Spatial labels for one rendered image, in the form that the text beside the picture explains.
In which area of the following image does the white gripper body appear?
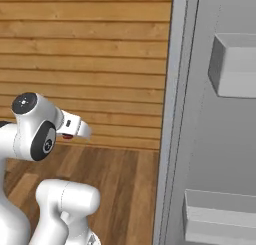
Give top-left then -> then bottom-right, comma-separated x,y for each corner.
76,119 -> 93,140

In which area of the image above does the grey fridge door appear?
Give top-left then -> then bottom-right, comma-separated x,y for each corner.
152,0 -> 256,245

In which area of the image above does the grey fridge door bin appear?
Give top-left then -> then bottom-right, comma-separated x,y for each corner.
207,32 -> 256,100
182,188 -> 256,245

